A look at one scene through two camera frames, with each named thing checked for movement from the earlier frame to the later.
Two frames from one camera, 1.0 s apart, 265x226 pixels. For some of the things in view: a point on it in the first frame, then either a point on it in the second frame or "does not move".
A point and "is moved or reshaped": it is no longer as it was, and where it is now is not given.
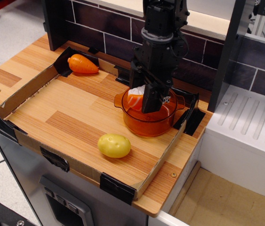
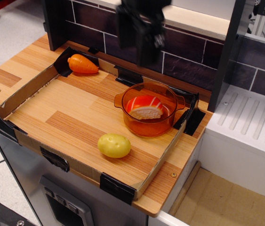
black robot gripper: [156, 61] to [149, 37]
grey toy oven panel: [65, 208] does not move
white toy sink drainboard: [242, 142] does not move
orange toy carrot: [80, 63] does not move
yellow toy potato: [114, 145] does not move
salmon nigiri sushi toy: [135, 97] is moved or reshaped
